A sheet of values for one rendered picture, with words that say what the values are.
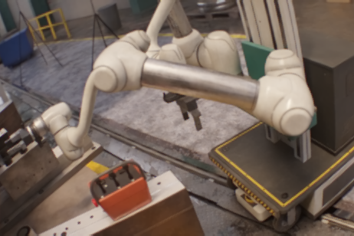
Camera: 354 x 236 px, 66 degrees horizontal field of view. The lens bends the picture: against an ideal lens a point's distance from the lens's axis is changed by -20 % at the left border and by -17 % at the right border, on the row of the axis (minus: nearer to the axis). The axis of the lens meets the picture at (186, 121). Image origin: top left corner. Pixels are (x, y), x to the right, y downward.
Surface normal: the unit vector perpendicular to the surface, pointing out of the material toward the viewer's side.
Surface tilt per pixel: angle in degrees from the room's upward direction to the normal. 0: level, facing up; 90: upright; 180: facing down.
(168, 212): 90
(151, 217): 90
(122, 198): 97
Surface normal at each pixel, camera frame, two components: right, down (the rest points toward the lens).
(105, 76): -0.26, 0.53
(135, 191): 0.51, 0.43
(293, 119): -0.04, 0.57
